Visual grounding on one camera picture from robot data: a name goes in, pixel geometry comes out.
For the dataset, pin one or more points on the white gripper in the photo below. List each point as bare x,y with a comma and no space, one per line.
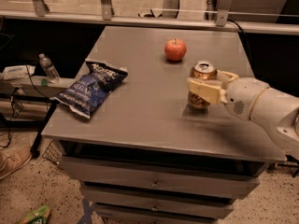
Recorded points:
242,97

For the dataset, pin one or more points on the orange soda can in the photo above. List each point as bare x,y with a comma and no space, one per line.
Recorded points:
204,70

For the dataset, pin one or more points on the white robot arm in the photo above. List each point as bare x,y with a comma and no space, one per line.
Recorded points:
277,113

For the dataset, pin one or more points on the red apple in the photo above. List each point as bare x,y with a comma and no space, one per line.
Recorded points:
175,49

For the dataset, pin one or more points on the grey drawer cabinet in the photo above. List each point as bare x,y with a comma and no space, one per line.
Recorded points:
145,155

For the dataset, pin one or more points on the blue chip bag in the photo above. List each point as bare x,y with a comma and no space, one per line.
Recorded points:
92,89

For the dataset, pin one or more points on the clear plastic water bottle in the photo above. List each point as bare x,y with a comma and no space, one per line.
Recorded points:
49,68

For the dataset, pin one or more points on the grey side shelf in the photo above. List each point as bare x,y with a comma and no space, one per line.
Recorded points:
31,86

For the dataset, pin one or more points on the white tissue pack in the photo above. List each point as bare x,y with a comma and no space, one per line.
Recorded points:
17,72

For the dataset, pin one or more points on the tan shoe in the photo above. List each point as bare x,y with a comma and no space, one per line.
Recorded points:
14,161

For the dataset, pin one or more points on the green snack package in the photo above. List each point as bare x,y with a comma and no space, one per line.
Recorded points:
38,216

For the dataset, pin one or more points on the metal railing frame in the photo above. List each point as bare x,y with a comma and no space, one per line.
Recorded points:
253,16

